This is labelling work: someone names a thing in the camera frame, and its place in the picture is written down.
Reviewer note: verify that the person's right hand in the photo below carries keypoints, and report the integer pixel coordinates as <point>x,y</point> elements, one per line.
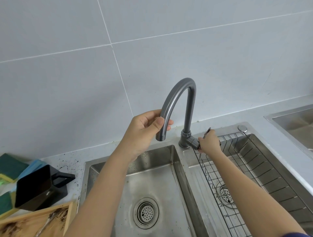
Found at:
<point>210,144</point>

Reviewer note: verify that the person's left hand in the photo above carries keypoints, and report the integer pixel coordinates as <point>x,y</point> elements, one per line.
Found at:
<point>139,131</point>

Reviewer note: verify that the person's left thumb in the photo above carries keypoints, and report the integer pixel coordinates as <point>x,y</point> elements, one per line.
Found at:
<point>157,122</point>

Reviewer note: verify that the person's right fingers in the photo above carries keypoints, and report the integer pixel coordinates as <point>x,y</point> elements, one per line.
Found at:
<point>206,138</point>

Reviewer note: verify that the grey gooseneck faucet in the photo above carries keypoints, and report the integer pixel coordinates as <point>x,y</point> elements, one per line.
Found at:
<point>188,102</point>

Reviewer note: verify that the person's right forearm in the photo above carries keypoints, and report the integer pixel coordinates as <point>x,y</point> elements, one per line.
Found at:
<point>244,190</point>

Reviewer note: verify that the person's left forearm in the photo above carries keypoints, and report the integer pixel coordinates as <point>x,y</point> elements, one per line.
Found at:
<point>102,193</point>

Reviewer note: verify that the round metal sink cap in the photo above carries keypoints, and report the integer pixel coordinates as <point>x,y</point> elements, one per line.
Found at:
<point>242,128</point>

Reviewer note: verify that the stainless steel double sink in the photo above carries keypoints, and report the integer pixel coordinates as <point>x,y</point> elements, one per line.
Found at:
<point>156,180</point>

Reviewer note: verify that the round sink drain strainer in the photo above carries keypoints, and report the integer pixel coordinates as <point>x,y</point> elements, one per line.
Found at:
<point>226,195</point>
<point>146,213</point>

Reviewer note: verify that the stainless steel single sink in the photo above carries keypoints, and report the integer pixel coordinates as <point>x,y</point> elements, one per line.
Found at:
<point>295,124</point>

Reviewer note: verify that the purple sleeve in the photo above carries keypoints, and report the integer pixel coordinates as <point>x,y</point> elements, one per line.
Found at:
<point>294,234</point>

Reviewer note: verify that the blue cloth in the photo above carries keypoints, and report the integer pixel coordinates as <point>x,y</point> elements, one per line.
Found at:
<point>33,167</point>

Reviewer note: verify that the black plastic scoop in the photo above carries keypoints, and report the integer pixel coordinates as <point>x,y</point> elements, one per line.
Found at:
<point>36,188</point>

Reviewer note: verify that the green and yellow sponge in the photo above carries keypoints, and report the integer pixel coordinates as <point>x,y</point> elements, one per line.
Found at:
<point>6,204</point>
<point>12,166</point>

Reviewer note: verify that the wooden tray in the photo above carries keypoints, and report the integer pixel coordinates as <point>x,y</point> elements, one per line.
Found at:
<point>24,223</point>

